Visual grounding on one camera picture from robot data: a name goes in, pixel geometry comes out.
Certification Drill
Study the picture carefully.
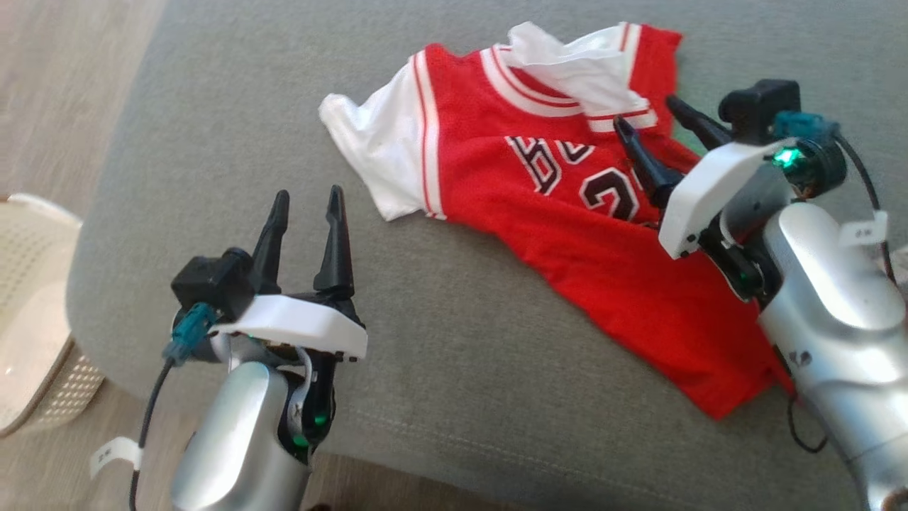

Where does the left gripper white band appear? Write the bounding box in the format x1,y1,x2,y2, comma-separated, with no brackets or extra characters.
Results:
209,184,369,467

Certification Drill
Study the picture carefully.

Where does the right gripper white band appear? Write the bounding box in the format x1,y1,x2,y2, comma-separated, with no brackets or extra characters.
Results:
613,94,848,304

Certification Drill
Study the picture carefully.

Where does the red basketball jersey white trim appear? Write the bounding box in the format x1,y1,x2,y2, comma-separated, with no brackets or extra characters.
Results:
318,21,797,421

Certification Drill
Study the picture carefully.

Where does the cream perforated laundry basket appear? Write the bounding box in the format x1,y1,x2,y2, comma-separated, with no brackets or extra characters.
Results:
0,193,107,439

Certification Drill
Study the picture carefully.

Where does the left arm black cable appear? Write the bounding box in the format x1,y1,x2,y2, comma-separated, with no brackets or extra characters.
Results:
129,302,218,511

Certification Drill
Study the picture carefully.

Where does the white cable label tag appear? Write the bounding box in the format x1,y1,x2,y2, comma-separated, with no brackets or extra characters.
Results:
90,437,143,478
838,211,890,248

